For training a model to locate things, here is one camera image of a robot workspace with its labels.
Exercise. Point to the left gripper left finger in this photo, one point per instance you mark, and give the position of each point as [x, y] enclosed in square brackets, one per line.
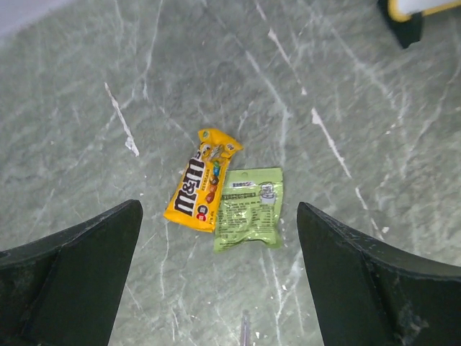
[65, 288]

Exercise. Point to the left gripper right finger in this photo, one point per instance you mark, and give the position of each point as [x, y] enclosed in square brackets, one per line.
[367, 292]

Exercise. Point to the yellow green snack packet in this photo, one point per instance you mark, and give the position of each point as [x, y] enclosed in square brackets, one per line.
[250, 208]

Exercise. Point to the yellow M&M candy packet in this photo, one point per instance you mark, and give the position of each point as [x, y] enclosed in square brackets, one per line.
[196, 201]

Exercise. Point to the grey pen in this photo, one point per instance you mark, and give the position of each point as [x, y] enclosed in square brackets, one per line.
[245, 338]

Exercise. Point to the whiteboard with wooden frame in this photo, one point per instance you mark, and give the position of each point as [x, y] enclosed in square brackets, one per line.
[405, 19]

